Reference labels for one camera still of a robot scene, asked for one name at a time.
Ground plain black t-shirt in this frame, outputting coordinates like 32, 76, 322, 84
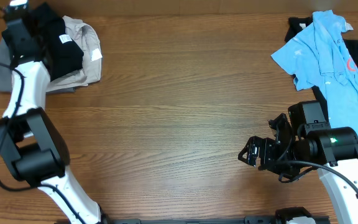
30, 2, 84, 81

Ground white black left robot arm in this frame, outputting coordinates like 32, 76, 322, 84
0, 17, 109, 223

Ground black logo t-shirt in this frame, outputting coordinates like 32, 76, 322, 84
272, 11, 358, 107

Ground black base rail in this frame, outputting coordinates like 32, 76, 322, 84
54, 214, 332, 224

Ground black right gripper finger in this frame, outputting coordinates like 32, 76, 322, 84
238, 136, 259, 159
238, 154, 257, 167

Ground folded beige shorts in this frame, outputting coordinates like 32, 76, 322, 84
11, 15, 103, 93

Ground folded grey garment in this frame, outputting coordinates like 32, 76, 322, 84
0, 39, 85, 93

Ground light blue t-shirt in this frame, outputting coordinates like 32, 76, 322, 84
272, 10, 358, 135

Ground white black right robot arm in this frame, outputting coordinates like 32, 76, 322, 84
238, 101, 358, 223

